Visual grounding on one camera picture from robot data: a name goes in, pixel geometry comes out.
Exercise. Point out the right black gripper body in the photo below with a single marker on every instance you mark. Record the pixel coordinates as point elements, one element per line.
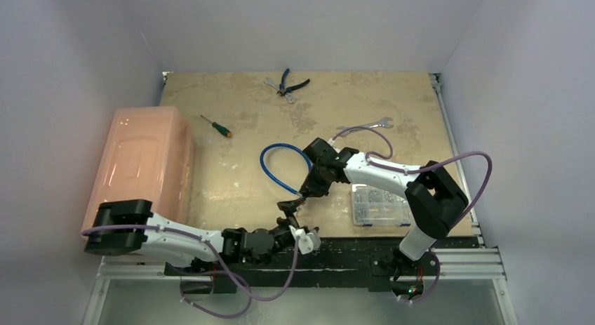
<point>309,189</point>

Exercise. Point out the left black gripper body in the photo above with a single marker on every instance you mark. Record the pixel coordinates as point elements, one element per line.
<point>282,234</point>

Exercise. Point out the blue cable lock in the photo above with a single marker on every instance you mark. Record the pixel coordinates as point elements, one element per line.
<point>285,165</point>

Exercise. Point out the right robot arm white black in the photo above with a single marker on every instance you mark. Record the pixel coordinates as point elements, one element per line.
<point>435,199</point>

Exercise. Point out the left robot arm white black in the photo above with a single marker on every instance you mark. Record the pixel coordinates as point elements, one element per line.
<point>131,226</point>

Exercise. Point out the clear plastic screw box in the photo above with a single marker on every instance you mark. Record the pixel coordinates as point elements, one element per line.
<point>371,206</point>

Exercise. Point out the large silver open wrench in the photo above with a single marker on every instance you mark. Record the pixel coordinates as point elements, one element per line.
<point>385,122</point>

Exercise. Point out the small silver wrench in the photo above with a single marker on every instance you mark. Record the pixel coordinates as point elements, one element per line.
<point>288,96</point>

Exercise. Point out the pink plastic storage box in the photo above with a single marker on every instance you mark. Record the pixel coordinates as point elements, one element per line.
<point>149,154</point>

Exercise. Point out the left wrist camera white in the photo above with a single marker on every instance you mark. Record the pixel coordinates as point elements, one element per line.
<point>308,241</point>

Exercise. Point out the green handled screwdriver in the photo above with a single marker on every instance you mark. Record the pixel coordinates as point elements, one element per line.
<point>218,127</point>

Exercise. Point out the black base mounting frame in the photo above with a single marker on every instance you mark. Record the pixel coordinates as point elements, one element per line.
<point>341,262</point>

